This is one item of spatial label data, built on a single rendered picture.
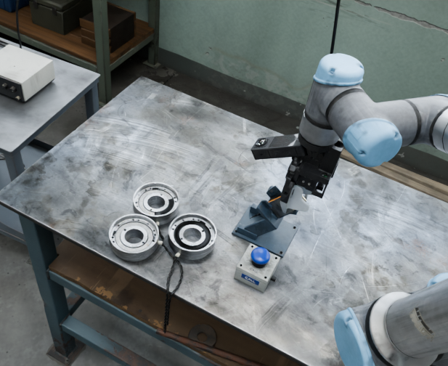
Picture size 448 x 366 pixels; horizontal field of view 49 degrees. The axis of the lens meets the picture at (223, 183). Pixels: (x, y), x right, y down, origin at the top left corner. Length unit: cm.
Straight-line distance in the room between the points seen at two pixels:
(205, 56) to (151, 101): 145
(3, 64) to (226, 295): 105
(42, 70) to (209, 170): 68
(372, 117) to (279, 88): 200
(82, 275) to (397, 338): 86
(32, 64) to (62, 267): 67
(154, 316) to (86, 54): 172
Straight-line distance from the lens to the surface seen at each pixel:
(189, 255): 105
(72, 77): 177
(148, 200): 115
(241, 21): 268
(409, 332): 74
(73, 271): 137
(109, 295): 132
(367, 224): 125
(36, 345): 191
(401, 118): 81
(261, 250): 102
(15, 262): 211
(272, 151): 95
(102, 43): 255
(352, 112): 78
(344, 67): 83
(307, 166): 95
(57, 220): 116
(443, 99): 87
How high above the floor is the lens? 168
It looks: 46 degrees down
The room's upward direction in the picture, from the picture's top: 10 degrees clockwise
